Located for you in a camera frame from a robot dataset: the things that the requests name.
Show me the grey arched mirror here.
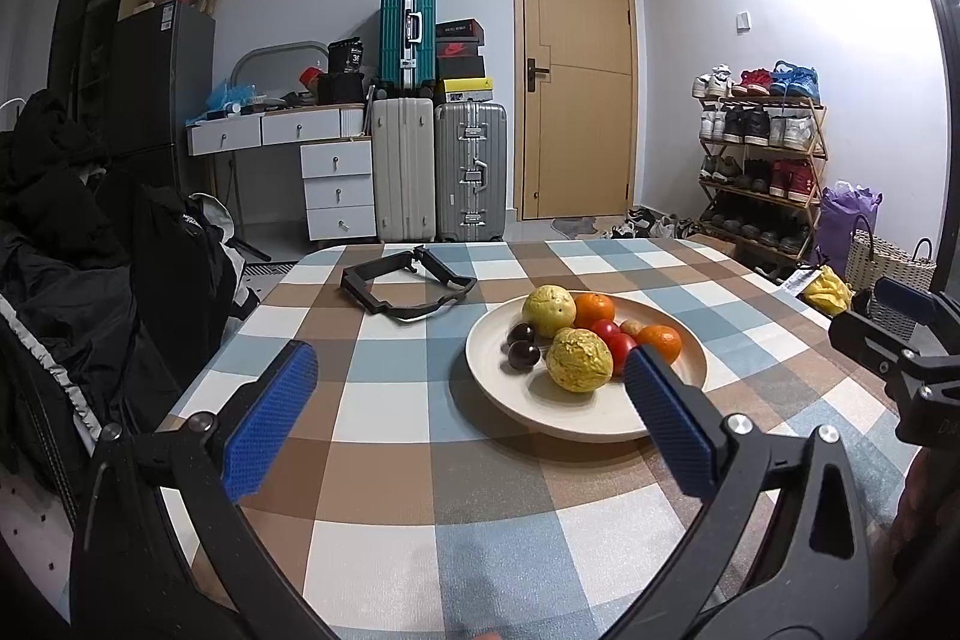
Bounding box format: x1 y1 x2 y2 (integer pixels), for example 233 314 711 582
229 39 329 103

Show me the cream suitcase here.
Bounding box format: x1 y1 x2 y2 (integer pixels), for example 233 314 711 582
371 96 437 244

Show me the purple bag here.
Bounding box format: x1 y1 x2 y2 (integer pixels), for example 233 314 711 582
814 181 884 278

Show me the silver suitcase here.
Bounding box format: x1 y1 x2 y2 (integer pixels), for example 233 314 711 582
435 101 509 244

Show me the teal suitcase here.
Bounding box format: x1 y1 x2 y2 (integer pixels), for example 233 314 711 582
379 0 439 91

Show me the woven basket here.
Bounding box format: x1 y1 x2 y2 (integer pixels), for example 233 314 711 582
846 214 939 313

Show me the yellow and black shoe box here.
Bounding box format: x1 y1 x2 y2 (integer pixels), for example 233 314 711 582
436 77 497 103

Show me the orange mandarin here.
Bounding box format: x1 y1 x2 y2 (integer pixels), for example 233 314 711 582
636 325 683 363
574 293 616 326

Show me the wooden door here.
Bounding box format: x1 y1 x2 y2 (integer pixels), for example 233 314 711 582
512 0 639 222

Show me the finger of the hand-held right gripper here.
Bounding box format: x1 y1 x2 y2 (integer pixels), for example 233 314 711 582
874 275 960 330
828 308 925 398

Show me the checkered tablecloth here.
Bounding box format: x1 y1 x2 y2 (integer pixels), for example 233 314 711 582
154 235 925 640

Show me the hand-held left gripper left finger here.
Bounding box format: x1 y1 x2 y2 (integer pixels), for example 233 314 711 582
70 340 320 640

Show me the yellow plastic bag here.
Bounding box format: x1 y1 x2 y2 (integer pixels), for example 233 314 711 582
799 265 855 319

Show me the pile of black jackets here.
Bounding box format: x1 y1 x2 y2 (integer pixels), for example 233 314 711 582
0 89 162 506

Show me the dark tall cabinet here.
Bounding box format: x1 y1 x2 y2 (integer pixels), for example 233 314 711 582
47 0 179 112

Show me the white desk with drawers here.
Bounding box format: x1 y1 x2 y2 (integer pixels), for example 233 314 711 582
185 106 374 236

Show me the black plastic frame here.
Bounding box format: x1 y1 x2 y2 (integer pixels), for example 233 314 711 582
340 245 479 323

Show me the yellow round fruit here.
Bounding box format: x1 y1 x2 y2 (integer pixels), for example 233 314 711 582
545 327 616 394
522 285 578 337

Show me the black backpack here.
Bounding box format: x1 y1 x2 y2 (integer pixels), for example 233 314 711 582
131 185 260 390

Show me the person's right hand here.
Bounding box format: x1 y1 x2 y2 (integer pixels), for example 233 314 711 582
891 452 935 582

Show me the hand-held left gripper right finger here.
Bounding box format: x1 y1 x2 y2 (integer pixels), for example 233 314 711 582
600 344 872 640

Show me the cream round plate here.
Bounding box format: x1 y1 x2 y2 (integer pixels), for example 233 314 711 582
465 291 708 443

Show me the black pouch bag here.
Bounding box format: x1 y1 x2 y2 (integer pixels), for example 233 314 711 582
316 37 368 106

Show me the blue plastic bag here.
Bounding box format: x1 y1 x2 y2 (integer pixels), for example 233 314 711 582
205 77 260 114

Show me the wooden shoe rack with shoes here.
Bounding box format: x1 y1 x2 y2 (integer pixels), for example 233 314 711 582
691 61 822 259

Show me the dark grey refrigerator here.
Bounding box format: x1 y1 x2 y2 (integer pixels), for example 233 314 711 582
111 1 217 214

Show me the pile of loose footwear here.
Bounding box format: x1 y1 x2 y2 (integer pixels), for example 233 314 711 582
600 206 700 241

